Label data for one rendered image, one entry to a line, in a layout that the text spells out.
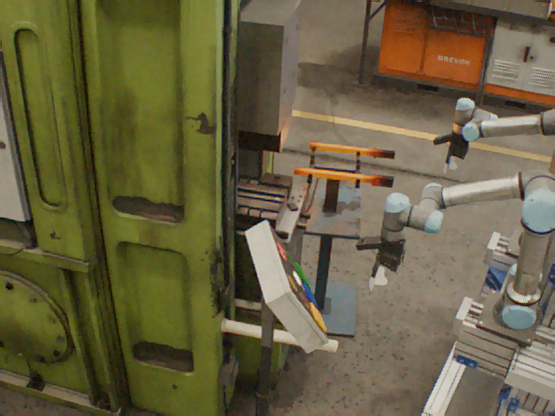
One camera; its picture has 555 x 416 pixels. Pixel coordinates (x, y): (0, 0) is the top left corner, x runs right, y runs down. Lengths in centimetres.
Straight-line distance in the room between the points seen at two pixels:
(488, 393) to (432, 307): 82
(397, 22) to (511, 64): 111
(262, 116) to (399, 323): 170
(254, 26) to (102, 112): 55
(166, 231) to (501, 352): 132
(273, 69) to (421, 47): 395
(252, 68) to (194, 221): 53
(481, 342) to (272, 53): 132
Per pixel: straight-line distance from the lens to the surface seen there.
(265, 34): 205
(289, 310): 187
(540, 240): 205
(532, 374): 243
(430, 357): 337
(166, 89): 200
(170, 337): 266
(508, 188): 212
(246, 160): 276
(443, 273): 388
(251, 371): 304
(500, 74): 605
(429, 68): 602
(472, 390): 300
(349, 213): 308
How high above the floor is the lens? 243
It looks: 36 degrees down
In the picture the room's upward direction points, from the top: 3 degrees clockwise
